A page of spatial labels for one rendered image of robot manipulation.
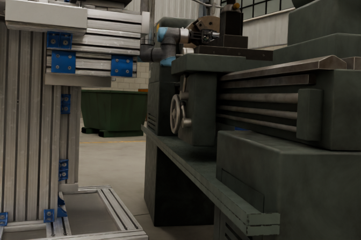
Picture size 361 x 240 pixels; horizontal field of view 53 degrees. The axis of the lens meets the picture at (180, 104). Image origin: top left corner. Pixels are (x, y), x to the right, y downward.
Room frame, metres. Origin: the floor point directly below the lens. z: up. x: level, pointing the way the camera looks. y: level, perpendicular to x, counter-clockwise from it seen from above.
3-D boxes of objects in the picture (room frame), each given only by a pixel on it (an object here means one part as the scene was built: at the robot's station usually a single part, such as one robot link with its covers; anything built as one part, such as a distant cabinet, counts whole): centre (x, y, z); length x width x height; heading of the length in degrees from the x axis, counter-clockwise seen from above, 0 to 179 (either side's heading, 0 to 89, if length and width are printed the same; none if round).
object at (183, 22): (2.49, -0.04, 1.06); 0.59 x 0.48 x 0.39; 12
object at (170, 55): (1.85, 0.09, 0.98); 0.11 x 0.08 x 0.11; 69
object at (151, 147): (2.49, -0.05, 0.43); 0.60 x 0.48 x 0.86; 12
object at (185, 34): (1.85, 0.00, 1.09); 0.08 x 0.05 x 0.08; 10
